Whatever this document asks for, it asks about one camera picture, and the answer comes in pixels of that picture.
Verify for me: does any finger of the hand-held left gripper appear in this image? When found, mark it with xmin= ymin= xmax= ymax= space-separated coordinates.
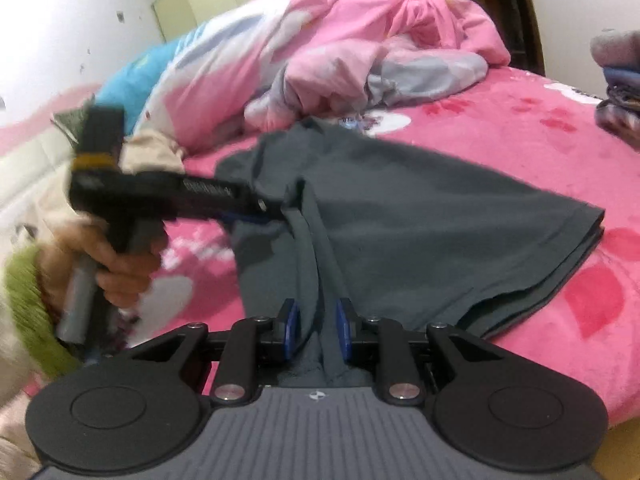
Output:
xmin=222 ymin=210 xmax=285 ymax=227
xmin=231 ymin=184 xmax=298 ymax=213

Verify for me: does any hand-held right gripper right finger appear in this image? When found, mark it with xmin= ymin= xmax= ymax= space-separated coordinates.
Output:
xmin=335 ymin=297 xmax=507 ymax=407

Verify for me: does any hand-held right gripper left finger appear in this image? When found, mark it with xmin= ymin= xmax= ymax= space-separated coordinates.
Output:
xmin=126 ymin=298 xmax=302 ymax=407

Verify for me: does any dark grey garment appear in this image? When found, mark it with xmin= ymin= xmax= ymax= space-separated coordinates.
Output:
xmin=215 ymin=117 xmax=607 ymax=390

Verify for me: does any person's left hand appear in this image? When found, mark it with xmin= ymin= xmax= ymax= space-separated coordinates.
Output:
xmin=39 ymin=217 xmax=167 ymax=312

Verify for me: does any beige garment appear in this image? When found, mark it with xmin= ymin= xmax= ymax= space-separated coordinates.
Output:
xmin=118 ymin=127 xmax=187 ymax=177

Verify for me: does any cream padded headboard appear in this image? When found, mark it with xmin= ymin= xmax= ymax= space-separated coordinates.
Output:
xmin=0 ymin=126 xmax=88 ymax=221

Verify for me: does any blue pillow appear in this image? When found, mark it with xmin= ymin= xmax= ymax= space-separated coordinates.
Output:
xmin=94 ymin=39 xmax=177 ymax=137

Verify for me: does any pink printed quilt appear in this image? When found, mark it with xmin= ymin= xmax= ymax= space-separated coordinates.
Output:
xmin=134 ymin=0 xmax=512 ymax=150

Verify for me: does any pink printed bed sheet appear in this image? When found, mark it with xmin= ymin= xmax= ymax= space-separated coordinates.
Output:
xmin=0 ymin=66 xmax=640 ymax=433

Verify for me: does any brown wooden cabinet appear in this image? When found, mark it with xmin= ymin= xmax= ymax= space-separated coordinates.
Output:
xmin=409 ymin=0 xmax=547 ymax=77

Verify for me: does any blue folded cloth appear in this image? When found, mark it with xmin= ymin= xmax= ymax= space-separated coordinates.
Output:
xmin=601 ymin=66 xmax=640 ymax=92

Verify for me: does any grey folded cloth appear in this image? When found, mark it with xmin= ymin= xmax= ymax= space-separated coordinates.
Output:
xmin=590 ymin=29 xmax=640 ymax=75

